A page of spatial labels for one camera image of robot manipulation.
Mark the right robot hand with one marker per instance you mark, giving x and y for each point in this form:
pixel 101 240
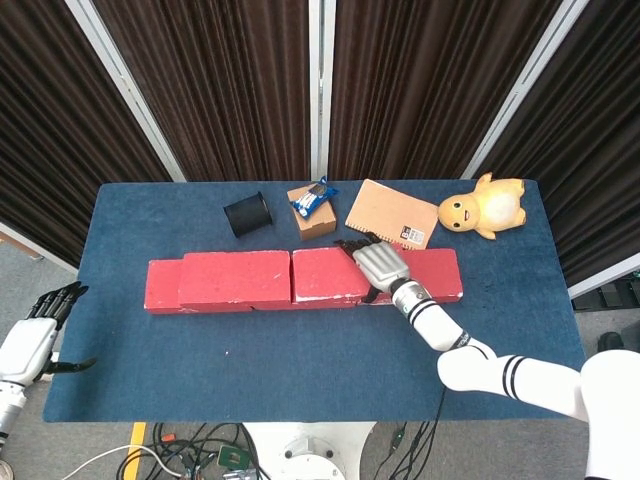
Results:
pixel 382 265

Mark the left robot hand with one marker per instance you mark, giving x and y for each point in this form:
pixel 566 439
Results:
pixel 25 345

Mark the red foam brick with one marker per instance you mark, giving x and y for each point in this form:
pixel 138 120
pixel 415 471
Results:
pixel 435 272
pixel 162 285
pixel 235 277
pixel 322 275
pixel 300 305

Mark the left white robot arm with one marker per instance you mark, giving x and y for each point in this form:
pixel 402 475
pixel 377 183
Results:
pixel 9 405

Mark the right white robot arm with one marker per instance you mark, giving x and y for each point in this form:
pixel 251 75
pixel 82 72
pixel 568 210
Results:
pixel 470 370

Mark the kraft spiral notebook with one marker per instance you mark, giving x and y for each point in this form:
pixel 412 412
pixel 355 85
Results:
pixel 390 212

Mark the small cardboard box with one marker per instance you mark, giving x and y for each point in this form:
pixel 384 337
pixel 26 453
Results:
pixel 317 225

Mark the blue cookie packet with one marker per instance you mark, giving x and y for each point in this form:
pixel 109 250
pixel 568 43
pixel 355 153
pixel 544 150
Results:
pixel 311 198

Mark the yellow plush toy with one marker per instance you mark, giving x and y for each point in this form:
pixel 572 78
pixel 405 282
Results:
pixel 492 207

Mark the blue table cloth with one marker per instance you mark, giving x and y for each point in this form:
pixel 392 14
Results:
pixel 300 360

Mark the black mesh pen cup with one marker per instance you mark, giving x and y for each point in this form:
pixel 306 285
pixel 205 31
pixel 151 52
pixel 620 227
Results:
pixel 246 215

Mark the yellow floor tape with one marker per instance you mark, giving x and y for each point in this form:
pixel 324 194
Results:
pixel 134 450

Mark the dark brown pleated curtain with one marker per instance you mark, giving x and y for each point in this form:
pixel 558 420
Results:
pixel 215 90
pixel 50 125
pixel 425 85
pixel 595 140

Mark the green circuit board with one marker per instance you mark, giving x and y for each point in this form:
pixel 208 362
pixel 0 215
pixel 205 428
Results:
pixel 233 457

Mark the black shoe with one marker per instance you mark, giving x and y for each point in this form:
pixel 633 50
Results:
pixel 609 341

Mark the white aluminium partition rail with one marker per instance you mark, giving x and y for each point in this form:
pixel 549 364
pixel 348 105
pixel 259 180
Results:
pixel 610 275
pixel 30 245

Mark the white aluminium partition post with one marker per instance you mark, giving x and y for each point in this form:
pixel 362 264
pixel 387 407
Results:
pixel 321 90
pixel 125 85
pixel 525 85

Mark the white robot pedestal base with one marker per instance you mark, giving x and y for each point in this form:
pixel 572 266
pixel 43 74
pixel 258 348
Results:
pixel 310 450

